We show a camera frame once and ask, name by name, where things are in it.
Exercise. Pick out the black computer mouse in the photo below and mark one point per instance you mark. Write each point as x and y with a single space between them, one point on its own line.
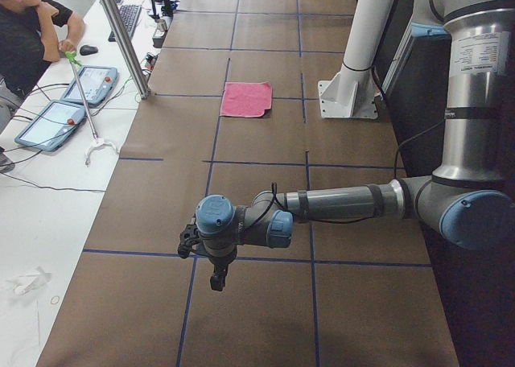
87 50

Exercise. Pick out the black keyboard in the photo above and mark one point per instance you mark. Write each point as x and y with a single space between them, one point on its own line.
130 16

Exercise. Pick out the aluminium frame post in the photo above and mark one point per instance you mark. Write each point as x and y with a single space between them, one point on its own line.
125 45

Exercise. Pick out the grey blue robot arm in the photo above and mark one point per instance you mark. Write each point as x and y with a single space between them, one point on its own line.
461 199

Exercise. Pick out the seated man in black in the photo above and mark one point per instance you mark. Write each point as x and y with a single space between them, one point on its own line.
34 35

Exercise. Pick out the reacher grabber stick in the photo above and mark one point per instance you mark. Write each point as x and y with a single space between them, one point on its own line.
98 142

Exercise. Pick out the near blue teach pendant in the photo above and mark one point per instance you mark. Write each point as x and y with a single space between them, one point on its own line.
50 128

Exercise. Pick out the pink and grey towel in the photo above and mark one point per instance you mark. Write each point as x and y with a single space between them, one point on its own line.
246 100

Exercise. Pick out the crumpled white tissue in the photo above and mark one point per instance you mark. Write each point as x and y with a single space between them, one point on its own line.
32 280

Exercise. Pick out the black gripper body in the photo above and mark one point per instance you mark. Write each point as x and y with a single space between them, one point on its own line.
220 263

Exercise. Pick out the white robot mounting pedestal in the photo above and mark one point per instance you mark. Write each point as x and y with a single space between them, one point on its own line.
350 93

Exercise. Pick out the blue teach pendant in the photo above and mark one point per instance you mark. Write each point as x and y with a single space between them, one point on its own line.
50 128
96 81

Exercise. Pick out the small metal cup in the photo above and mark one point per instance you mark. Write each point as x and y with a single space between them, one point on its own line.
161 25

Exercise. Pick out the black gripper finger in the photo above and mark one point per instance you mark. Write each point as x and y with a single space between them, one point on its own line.
217 282

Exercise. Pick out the far blue teach pendant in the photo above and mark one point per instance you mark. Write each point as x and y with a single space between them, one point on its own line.
96 81

